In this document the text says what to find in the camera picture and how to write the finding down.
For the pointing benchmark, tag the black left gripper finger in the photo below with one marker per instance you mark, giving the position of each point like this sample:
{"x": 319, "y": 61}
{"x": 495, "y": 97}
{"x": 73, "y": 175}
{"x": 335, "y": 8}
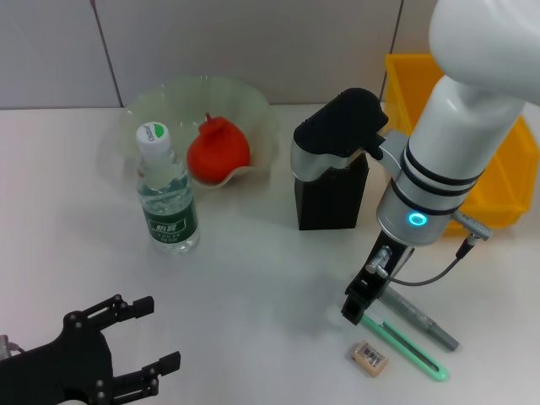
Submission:
{"x": 169, "y": 363}
{"x": 141, "y": 307}

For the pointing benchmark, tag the translucent green wavy fruit bowl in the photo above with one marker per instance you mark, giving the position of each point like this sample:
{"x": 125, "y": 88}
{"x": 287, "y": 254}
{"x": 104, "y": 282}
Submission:
{"x": 177, "y": 101}

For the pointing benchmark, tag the grey right camera bracket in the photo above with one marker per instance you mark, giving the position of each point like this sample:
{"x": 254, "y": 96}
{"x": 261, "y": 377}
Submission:
{"x": 392, "y": 147}

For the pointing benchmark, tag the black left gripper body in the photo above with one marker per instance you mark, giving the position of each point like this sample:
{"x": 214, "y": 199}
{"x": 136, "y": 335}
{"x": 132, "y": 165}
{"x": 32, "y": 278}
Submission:
{"x": 63, "y": 367}

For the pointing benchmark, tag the yellow plastic storage bin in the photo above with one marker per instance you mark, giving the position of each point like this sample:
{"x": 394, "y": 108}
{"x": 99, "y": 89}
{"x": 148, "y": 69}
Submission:
{"x": 502, "y": 185}

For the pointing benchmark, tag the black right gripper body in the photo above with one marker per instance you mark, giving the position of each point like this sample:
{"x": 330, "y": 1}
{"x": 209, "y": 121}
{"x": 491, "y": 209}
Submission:
{"x": 396, "y": 259}

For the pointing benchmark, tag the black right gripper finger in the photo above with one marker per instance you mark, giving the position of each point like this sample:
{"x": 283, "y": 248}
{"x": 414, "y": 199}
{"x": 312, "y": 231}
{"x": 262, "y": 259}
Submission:
{"x": 356, "y": 310}
{"x": 379, "y": 293}

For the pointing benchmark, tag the mint green utility knife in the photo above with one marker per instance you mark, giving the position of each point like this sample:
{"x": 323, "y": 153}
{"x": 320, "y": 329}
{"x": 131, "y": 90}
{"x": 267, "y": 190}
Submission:
{"x": 405, "y": 343}

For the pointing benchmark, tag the beige eraser with barcode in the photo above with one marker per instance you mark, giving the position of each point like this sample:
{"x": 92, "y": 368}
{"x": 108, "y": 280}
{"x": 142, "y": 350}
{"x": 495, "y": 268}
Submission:
{"x": 370, "y": 358}

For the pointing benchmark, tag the red toy fruit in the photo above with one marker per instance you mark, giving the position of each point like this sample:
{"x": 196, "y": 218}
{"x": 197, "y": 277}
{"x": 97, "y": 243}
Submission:
{"x": 219, "y": 152}

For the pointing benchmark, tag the grey pen with clear cap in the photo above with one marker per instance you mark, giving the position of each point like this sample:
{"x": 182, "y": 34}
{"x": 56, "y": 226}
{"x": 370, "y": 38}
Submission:
{"x": 422, "y": 320}

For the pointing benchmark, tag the black mesh pen holder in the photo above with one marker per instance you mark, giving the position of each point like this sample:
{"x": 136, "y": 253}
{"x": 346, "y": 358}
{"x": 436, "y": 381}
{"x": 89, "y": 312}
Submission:
{"x": 329, "y": 202}

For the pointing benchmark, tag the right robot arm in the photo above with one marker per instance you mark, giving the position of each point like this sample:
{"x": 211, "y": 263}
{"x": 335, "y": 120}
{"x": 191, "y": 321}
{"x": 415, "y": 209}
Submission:
{"x": 455, "y": 126}

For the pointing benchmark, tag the clear water bottle green label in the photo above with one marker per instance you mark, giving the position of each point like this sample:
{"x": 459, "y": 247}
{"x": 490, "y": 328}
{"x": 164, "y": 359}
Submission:
{"x": 171, "y": 228}

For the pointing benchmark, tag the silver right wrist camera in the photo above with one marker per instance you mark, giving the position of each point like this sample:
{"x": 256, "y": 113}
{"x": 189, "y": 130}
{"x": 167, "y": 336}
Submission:
{"x": 333, "y": 126}

